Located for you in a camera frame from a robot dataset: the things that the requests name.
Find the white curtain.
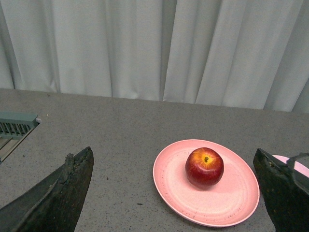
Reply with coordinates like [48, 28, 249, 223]
[0, 0, 309, 113]

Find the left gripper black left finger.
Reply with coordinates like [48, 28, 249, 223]
[0, 147, 94, 232]

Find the grey slotted rack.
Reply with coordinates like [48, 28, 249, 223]
[0, 111, 41, 163]

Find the red apple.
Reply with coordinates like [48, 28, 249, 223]
[185, 147, 224, 190]

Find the light pink bowl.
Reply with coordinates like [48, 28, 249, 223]
[273, 155, 309, 177]

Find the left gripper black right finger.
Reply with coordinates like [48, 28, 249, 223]
[253, 148, 309, 232]

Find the pink plate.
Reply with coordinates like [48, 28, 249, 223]
[153, 139, 260, 227]

